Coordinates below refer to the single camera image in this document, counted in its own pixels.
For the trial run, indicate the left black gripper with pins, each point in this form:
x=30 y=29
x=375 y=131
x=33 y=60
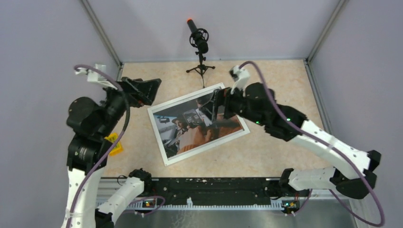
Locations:
x=140 y=91

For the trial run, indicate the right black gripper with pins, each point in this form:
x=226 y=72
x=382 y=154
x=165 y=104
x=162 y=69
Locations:
x=220 y=97

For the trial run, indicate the light wooden picture frame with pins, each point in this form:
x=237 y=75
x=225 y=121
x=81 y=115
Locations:
x=203 y=148

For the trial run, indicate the glossy printed photo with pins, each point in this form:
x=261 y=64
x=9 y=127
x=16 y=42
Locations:
x=183 y=127

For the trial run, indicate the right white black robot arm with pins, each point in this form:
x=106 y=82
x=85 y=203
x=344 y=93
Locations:
x=351 y=171

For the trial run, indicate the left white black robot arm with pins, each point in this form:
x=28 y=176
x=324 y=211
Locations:
x=89 y=149

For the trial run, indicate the black mini tripod stand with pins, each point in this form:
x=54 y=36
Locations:
x=201 y=68

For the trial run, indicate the black microphone orange tip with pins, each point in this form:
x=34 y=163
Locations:
x=198 y=37

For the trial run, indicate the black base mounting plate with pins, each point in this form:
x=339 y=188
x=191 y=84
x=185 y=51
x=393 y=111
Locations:
x=218 y=191

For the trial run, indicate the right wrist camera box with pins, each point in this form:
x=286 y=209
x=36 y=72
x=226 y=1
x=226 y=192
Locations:
x=240 y=77

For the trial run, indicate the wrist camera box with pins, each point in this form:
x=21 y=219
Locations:
x=96 y=76
x=240 y=77

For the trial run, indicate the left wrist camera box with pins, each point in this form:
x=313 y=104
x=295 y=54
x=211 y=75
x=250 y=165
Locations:
x=96 y=76

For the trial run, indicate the white cable duct rail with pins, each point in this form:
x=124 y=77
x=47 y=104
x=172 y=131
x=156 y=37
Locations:
x=274 y=205

